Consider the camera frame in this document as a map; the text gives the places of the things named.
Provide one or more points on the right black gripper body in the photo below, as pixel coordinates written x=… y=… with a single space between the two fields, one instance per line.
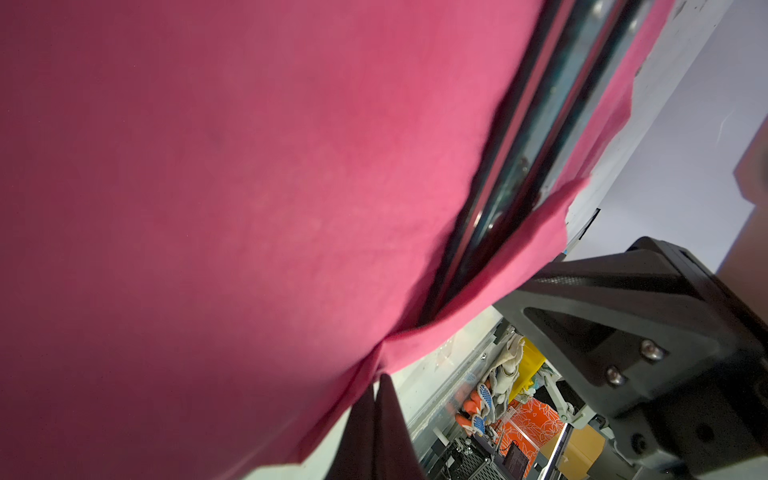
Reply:
x=695 y=408

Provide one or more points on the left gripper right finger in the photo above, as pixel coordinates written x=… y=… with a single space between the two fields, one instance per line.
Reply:
x=394 y=457

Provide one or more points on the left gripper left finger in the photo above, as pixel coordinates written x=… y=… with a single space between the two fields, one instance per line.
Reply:
x=354 y=457

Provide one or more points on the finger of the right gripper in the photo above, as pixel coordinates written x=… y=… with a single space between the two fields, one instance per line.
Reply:
x=639 y=327

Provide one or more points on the colourful background clutter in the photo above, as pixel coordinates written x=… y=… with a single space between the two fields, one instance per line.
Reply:
x=521 y=404

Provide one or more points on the aluminium front rail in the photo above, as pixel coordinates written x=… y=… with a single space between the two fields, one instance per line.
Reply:
x=435 y=387

